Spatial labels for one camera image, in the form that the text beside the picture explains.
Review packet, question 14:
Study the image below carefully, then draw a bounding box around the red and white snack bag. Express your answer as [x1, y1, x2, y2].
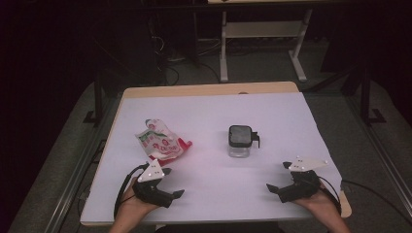
[134, 117, 193, 167]

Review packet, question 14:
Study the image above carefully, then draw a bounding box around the aluminium rail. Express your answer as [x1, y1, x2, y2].
[43, 96, 125, 233]
[343, 95, 412, 212]

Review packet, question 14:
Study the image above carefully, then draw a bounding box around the person's right hand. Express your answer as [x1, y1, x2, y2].
[292, 182, 342, 225]

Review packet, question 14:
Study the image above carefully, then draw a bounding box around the black sleeved gripper cable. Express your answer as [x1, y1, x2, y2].
[113, 162, 151, 219]
[318, 176, 343, 216]

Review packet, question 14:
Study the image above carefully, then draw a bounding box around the glass jar with black lid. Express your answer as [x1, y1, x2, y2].
[226, 124, 261, 159]

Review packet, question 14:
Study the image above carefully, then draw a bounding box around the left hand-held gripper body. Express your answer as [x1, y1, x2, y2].
[131, 158, 175, 209]

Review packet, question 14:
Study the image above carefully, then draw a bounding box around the thin black floor cable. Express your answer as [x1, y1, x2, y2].
[340, 179, 412, 225]

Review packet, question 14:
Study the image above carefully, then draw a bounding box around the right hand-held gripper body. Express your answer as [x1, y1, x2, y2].
[277, 156, 329, 204]

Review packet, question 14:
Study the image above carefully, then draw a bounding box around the person's left hand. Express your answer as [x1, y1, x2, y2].
[117, 177, 159, 225]

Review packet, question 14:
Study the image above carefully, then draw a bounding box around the person's dark clothing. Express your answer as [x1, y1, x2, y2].
[154, 220, 287, 233]

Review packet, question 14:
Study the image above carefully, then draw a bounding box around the black metal stand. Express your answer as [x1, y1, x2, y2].
[83, 72, 105, 126]
[359, 62, 387, 126]

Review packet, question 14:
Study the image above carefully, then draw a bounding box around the white desk frame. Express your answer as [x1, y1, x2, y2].
[219, 9, 314, 83]

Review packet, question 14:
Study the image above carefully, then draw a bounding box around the bundle of floor cables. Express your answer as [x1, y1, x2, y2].
[150, 32, 224, 85]

